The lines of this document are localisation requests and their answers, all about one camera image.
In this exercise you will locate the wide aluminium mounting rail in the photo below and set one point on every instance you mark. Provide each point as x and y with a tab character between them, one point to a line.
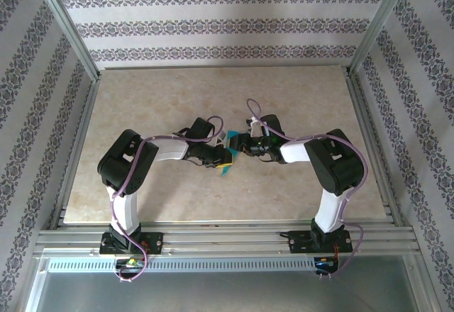
227	237

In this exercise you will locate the thin aluminium table edge rail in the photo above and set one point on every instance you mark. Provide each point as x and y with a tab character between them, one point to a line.
227	66

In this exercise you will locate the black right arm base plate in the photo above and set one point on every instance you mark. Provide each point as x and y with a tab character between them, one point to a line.
298	243

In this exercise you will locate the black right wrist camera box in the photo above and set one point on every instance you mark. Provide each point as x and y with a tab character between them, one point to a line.
271	125

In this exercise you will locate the small connector circuit board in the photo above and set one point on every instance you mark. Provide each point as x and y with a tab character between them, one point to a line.
326	263
134	263

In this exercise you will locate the aluminium frame post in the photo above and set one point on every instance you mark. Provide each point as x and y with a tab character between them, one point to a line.
379	21
67	28

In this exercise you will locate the aluminium side rail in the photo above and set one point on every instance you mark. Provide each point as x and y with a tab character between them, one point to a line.
76	131
376	131

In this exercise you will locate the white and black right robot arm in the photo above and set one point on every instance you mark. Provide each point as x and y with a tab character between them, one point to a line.
337	166

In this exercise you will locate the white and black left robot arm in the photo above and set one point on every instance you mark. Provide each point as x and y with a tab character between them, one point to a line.
124	163

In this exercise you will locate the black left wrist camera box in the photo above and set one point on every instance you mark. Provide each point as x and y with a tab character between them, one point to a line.
204	127

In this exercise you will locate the grey metal sheet panel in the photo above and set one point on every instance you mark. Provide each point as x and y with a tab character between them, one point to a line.
227	292

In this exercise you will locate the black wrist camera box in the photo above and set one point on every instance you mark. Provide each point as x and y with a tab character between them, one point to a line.
271	125
204	127

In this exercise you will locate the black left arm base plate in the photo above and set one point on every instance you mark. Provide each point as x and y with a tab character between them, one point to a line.
154	243

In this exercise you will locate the teal paper sheet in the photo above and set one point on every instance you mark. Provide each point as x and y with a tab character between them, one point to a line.
237	134

